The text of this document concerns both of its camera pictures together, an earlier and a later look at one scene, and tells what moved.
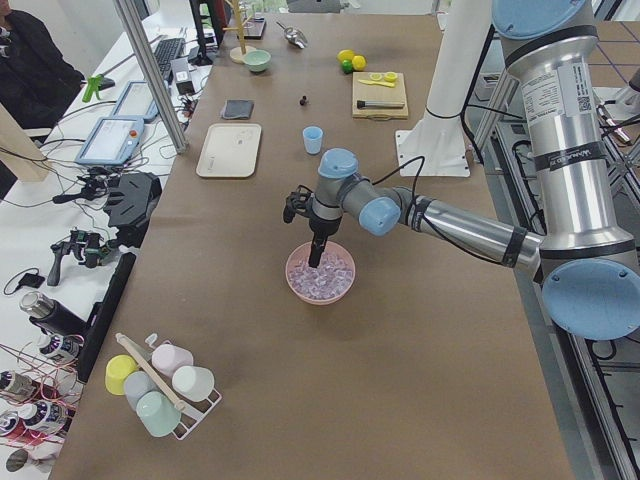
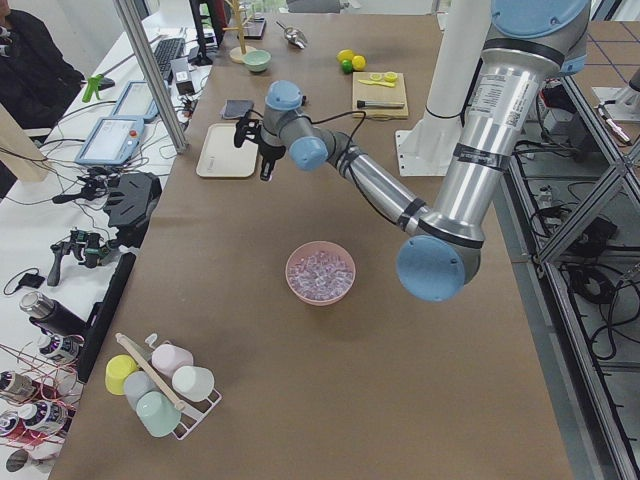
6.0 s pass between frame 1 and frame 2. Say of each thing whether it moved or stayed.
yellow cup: stayed
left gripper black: moved
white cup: stayed
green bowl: stayed
